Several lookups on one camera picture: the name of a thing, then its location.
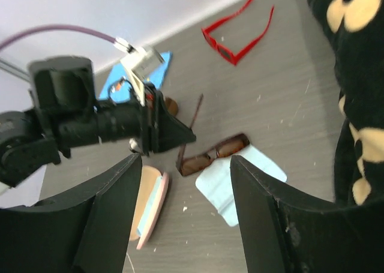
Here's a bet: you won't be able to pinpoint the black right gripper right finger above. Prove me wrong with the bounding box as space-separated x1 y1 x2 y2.
230 155 383 273

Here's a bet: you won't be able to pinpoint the red sunglasses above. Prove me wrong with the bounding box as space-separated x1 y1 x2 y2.
201 0 275 66

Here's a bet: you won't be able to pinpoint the pink glasses case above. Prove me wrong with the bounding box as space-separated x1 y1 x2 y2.
130 166 170 250

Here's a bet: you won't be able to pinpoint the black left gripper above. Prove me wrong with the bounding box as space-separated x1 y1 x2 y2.
28 56 196 155

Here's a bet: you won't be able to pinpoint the black floral plush pillow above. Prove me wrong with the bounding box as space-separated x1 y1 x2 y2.
307 0 383 205

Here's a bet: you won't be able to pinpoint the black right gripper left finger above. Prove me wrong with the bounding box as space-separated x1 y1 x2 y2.
1 154 142 272

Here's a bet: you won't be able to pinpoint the brown striped glasses case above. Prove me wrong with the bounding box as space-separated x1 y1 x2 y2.
164 97 179 116

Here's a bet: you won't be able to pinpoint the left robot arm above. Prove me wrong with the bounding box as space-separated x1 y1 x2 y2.
1 56 196 187

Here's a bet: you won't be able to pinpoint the tortoiseshell brown sunglasses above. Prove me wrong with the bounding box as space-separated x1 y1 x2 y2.
175 93 251 177

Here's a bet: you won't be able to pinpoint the blue cartoon print cloth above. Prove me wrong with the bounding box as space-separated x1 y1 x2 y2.
98 51 172 103

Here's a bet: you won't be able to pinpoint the light blue cloth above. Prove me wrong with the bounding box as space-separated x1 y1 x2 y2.
137 173 169 239
195 145 287 227

